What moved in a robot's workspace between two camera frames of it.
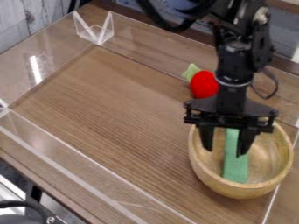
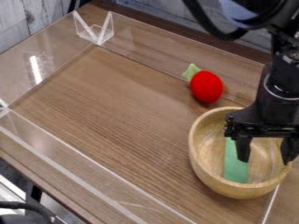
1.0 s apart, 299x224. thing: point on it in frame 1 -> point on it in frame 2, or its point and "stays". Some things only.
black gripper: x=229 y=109 -> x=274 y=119
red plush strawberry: x=203 y=83 stays
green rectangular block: x=235 y=165 stays
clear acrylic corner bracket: x=97 y=33 stays
